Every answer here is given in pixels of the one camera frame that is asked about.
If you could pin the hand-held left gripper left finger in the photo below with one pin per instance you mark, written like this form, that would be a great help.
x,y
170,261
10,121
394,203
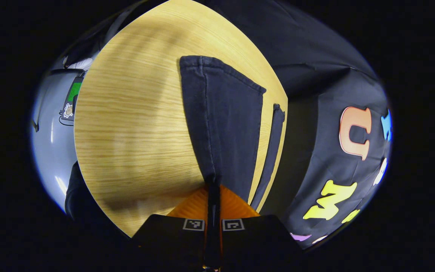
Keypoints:
x,y
172,238

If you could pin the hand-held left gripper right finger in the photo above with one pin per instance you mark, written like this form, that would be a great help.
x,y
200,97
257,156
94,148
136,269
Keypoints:
x,y
255,238

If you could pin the black jeans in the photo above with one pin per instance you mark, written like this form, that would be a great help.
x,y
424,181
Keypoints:
x,y
225,124

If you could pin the device with green screen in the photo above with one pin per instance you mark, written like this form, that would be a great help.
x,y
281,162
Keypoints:
x,y
73,99

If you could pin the white object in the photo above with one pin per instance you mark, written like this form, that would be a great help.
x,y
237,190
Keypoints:
x,y
80,64

